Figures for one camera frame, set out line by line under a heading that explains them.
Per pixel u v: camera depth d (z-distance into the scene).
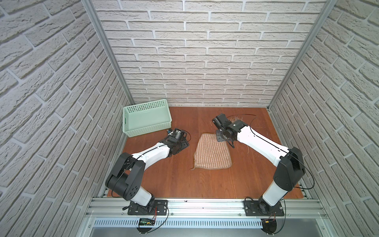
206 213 0.74
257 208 0.73
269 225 0.70
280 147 0.48
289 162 0.44
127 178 0.44
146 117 1.13
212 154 0.90
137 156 0.48
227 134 0.60
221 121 0.66
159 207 0.73
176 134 0.72
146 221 0.72
